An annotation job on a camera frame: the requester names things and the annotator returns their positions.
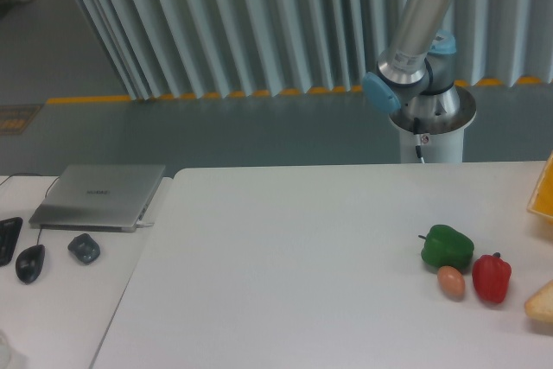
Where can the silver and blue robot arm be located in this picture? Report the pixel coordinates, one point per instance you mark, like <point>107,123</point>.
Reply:
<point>437,42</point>

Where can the green toy pepper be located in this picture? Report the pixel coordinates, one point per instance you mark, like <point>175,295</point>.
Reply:
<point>445,246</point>

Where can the red toy pepper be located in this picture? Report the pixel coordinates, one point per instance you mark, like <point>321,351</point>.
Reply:
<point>491,276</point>

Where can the silver closed laptop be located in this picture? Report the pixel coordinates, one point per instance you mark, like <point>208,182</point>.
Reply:
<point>101,197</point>

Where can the white corrugated folding screen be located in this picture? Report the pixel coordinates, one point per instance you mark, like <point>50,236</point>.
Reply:
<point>251,47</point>

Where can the dark grey small device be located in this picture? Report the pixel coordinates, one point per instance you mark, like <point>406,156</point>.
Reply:
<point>84,248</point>

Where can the brown egg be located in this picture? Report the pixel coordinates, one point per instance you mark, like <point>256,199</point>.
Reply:
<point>451,282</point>

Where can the black computer mouse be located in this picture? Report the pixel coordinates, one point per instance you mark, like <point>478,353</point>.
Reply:
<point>29,263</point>

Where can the yellow container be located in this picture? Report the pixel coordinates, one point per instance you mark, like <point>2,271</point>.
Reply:
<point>540,202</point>

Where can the black keyboard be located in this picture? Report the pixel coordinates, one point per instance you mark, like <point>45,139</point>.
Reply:
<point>10,231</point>

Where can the toy bread slice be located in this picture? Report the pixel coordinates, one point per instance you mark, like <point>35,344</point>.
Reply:
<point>540,305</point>

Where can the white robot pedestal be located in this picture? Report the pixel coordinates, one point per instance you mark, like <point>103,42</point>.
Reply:
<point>428,148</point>

